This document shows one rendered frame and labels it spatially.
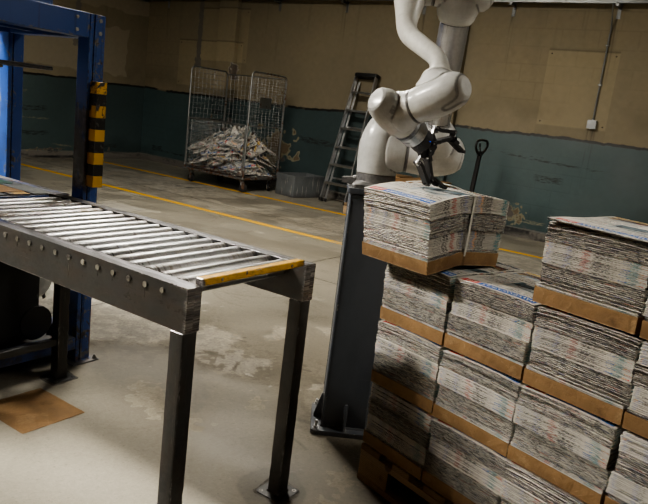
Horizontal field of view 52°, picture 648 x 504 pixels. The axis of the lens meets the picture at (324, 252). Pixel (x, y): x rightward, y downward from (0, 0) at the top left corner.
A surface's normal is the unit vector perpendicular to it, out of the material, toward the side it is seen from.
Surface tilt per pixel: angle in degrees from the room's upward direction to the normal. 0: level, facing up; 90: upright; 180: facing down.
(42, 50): 90
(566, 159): 90
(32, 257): 90
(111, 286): 90
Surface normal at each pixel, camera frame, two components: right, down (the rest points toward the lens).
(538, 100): -0.57, 0.11
